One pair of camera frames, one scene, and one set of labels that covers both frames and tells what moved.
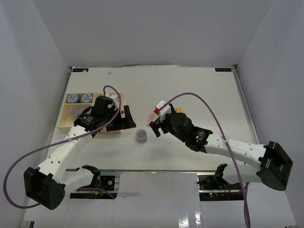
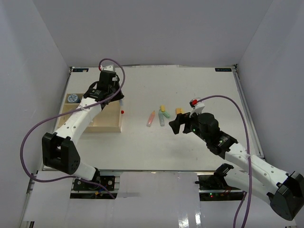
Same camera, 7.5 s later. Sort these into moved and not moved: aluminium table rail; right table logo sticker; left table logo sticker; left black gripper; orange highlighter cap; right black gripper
Moved: left black gripper; right black gripper
Not moved: left table logo sticker; aluminium table rail; orange highlighter cap; right table logo sticker
